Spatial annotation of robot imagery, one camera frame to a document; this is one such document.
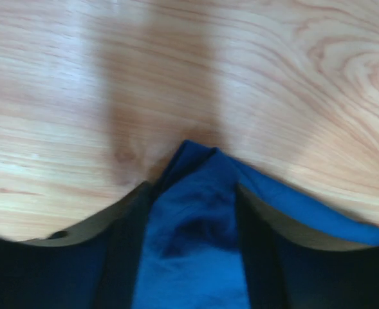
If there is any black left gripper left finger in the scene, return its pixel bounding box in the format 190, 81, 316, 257
0, 182, 151, 308

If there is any blue printed t shirt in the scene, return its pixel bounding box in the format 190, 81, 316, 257
133, 140, 379, 308

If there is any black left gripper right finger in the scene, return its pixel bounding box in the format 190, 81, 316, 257
235, 185, 379, 308

